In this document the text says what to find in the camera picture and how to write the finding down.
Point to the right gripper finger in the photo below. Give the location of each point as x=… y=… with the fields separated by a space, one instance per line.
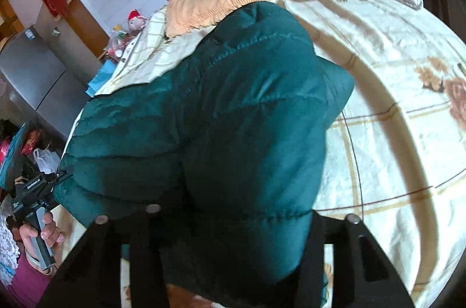
x=310 y=273

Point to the blue bag beside bed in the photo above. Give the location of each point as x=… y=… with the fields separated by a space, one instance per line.
x=103 y=75

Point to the green quilted puffer jacket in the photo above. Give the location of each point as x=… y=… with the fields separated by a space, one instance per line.
x=230 y=144

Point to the white plastic bag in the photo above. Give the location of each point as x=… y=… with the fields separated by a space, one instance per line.
x=46 y=160

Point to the person's left hand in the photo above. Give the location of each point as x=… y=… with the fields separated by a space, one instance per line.
x=50 y=233

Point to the plush pig red hat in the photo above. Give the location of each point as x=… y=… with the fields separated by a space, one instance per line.
x=136 y=21

